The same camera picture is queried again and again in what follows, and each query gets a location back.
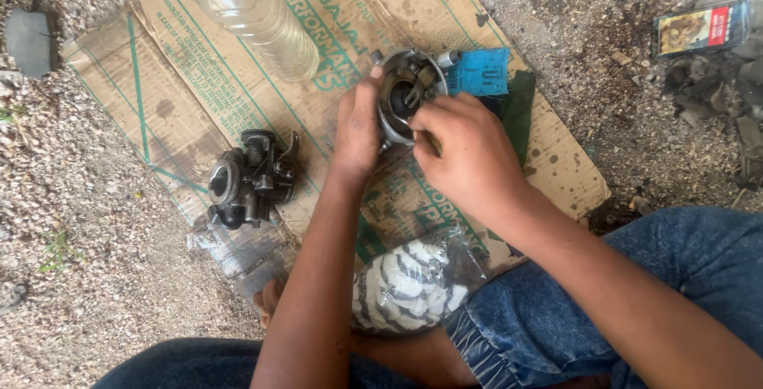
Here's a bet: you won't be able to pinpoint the clear plastic bottle green cap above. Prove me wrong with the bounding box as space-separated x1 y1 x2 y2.
174 0 321 83

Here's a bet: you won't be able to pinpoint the person's blue jeans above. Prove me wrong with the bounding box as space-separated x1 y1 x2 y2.
91 205 763 389

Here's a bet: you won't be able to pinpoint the printed cardboard packet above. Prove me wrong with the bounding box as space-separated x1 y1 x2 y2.
653 0 754 58

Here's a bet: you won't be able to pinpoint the person's bare foot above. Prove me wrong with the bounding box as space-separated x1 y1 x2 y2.
253 278 288 329

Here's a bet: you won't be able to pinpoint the dark metal carburetor body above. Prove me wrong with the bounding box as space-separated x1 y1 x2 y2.
205 129 300 230

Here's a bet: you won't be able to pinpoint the heap of grey rubble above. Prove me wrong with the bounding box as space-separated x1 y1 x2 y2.
663 0 763 190

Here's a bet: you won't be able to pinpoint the crumpled clear plastic wrapper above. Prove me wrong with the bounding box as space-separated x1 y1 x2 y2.
186 215 299 300

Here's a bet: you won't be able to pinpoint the silver carburetor float bowl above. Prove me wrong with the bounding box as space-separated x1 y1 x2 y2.
370 48 463 154

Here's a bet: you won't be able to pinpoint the flat grey stone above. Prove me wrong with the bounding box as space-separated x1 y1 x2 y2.
5 8 53 80

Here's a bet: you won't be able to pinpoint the striped cloth in plastic bag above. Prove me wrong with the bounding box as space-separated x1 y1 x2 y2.
351 223 488 336

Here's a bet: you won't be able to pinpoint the flattened brown cardboard sheet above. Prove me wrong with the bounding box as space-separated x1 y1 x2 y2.
61 0 611 283

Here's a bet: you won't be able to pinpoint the dark green cloth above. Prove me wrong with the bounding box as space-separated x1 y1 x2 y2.
477 71 536 169

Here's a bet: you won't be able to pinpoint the person's left hand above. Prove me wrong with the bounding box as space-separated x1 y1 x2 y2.
331 65 385 182

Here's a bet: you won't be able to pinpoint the person's right hand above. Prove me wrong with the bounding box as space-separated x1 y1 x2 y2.
408 91 533 230

